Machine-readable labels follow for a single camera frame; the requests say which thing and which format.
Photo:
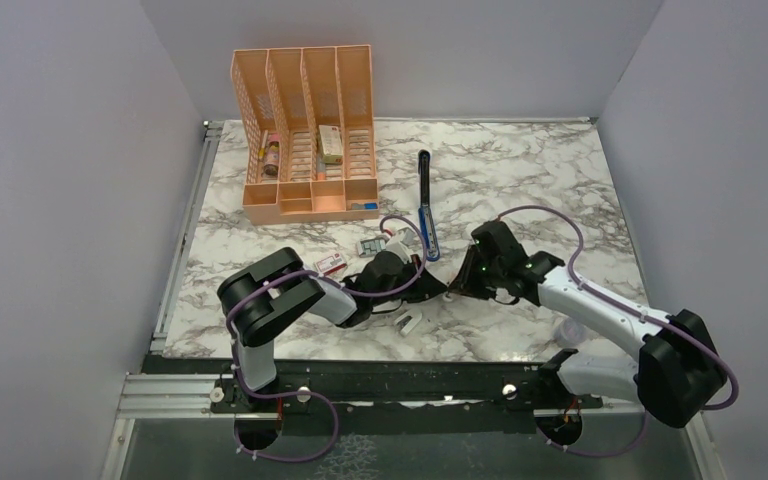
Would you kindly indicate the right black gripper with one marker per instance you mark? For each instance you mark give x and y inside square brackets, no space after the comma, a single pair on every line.
[466,282]

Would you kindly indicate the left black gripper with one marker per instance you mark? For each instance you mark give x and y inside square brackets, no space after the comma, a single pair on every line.
[427,286]

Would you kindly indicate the staple tray with staples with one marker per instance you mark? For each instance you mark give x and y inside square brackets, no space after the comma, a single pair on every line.
[368,248]

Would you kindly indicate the red staple box sleeve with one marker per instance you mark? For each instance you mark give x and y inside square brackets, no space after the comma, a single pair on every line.
[330,264]

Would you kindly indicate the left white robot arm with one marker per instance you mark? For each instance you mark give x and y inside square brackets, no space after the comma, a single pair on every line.
[261,301]

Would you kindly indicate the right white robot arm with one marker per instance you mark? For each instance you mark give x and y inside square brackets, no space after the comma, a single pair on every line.
[670,366]

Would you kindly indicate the clear plastic cup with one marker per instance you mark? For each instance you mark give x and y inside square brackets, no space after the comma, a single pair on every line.
[570,333]

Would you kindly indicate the yellow box in organizer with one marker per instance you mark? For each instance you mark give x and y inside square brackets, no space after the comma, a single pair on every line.
[330,144]

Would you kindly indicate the orange desk organizer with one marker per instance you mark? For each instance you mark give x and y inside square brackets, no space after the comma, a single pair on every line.
[291,91]

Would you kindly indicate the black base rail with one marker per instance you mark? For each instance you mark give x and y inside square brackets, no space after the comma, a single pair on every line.
[386,398]

